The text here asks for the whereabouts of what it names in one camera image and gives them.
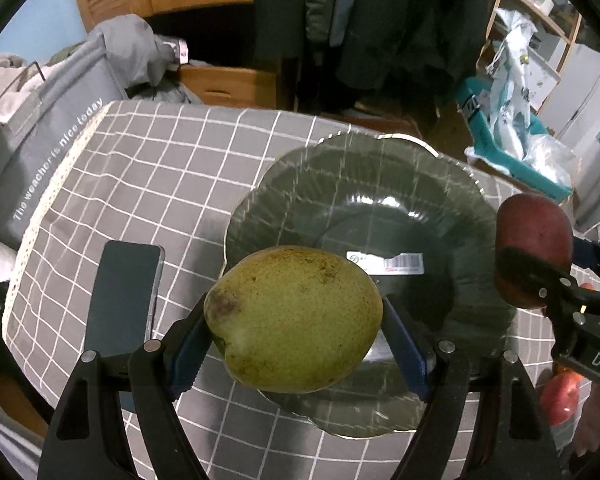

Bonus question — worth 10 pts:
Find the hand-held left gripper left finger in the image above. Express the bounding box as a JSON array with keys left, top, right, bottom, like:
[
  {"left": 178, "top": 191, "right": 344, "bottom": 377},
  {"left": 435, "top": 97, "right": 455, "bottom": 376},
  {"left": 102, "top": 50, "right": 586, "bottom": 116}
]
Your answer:
[{"left": 37, "top": 292, "right": 226, "bottom": 480}]

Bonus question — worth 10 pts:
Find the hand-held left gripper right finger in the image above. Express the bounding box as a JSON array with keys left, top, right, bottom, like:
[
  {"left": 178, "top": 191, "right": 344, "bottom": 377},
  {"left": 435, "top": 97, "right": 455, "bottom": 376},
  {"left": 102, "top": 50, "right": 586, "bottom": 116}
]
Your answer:
[{"left": 380, "top": 297, "right": 563, "bottom": 480}]

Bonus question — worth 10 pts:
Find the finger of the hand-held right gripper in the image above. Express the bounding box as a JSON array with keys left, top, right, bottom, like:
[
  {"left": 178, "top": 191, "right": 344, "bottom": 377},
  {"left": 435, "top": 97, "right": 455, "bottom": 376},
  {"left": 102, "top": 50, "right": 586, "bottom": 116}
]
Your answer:
[
  {"left": 571, "top": 237, "right": 600, "bottom": 286},
  {"left": 495, "top": 246, "right": 581, "bottom": 318}
]

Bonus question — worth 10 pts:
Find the red apple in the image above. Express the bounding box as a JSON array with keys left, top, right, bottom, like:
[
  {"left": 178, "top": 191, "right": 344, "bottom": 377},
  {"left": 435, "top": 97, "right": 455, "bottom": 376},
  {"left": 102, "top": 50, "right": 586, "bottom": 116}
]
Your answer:
[{"left": 496, "top": 194, "right": 575, "bottom": 311}]

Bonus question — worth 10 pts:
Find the dark green glass plate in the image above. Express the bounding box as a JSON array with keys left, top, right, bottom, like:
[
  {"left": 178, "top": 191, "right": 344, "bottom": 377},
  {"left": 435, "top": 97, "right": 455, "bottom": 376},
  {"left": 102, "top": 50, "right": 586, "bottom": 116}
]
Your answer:
[{"left": 222, "top": 132, "right": 518, "bottom": 441}]

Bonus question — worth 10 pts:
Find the large orange-red tomato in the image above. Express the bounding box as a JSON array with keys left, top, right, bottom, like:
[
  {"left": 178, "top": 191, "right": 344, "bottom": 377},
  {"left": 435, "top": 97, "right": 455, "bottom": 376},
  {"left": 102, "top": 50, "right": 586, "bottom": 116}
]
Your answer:
[{"left": 540, "top": 372, "right": 581, "bottom": 428}]

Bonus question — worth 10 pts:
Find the dark smartphone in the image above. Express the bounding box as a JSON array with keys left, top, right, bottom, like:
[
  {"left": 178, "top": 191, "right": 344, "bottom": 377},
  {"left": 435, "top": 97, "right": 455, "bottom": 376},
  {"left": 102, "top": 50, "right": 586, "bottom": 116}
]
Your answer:
[{"left": 85, "top": 240, "right": 165, "bottom": 361}]

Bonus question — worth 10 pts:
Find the clear plastic bag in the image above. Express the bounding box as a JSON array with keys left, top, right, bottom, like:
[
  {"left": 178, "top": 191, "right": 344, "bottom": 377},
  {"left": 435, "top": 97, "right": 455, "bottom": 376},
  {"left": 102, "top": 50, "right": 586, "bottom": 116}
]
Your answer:
[{"left": 522, "top": 132, "right": 581, "bottom": 191}]

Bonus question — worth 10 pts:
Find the teal box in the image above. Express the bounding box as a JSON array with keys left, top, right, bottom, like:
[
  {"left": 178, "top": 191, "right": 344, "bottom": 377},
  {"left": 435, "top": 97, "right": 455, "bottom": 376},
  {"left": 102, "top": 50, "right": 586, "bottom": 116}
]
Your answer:
[{"left": 452, "top": 77, "right": 573, "bottom": 203}]

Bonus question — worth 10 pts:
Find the white fridge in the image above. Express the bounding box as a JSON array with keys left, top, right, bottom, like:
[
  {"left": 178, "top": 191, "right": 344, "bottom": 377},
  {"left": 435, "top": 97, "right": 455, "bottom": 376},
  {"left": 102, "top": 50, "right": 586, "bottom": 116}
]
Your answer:
[{"left": 542, "top": 42, "right": 600, "bottom": 231}]

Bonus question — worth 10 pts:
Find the white printed plastic bag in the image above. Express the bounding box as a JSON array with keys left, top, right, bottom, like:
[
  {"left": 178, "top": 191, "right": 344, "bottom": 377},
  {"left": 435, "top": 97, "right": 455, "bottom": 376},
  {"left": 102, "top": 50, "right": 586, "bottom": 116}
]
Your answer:
[{"left": 485, "top": 7, "right": 546, "bottom": 161}]

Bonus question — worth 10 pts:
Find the grey checked tablecloth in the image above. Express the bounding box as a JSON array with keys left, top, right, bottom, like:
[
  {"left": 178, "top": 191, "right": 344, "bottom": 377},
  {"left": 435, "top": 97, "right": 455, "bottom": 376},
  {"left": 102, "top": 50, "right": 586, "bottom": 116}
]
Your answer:
[{"left": 2, "top": 100, "right": 581, "bottom": 480}]

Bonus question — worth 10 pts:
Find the grey fabric storage bag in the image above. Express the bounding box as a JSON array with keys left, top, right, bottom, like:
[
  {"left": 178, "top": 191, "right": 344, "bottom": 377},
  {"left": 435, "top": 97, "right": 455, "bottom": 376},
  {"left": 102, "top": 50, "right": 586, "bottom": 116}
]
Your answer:
[{"left": 0, "top": 25, "right": 131, "bottom": 251}]

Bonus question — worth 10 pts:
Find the wooden shelf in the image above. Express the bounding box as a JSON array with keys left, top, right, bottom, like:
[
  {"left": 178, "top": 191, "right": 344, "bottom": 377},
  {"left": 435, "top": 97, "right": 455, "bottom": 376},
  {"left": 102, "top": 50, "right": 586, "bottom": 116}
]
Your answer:
[{"left": 485, "top": 0, "right": 586, "bottom": 111}]

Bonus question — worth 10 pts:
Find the large dark hanging coat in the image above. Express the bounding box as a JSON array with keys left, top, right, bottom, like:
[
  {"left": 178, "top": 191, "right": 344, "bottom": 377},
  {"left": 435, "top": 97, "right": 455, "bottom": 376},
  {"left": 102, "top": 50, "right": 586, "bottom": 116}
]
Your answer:
[{"left": 335, "top": 0, "right": 496, "bottom": 111}]

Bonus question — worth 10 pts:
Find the wooden drawer cabinet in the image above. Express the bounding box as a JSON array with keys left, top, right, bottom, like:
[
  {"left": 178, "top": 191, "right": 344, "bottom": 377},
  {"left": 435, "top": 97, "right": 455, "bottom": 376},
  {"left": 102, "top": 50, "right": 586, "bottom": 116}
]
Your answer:
[{"left": 180, "top": 65, "right": 281, "bottom": 108}]

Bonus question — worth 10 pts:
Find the grey jacket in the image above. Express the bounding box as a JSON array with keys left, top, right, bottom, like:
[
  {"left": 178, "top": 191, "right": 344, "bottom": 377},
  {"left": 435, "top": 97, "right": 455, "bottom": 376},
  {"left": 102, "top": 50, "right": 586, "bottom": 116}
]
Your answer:
[{"left": 87, "top": 14, "right": 206, "bottom": 106}]

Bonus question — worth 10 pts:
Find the green padded jacket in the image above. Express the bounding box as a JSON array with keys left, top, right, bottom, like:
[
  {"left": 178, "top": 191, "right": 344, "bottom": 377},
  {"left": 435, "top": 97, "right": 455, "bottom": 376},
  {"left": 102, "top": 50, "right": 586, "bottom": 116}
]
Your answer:
[{"left": 305, "top": 0, "right": 361, "bottom": 48}]

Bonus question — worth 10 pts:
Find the black hanging coat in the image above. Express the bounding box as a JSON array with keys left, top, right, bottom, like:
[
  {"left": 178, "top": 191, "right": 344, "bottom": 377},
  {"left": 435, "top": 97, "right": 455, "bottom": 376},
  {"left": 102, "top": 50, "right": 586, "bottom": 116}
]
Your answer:
[{"left": 252, "top": 0, "right": 308, "bottom": 61}]

